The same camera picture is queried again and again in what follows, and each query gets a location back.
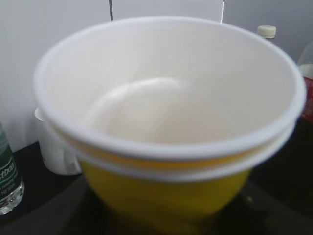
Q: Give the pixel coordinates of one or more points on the yellow plastic cup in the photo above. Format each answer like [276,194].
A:
[168,115]

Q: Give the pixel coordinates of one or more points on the white mug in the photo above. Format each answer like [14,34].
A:
[56,157]

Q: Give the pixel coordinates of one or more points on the clear water bottle green label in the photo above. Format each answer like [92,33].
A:
[11,182]

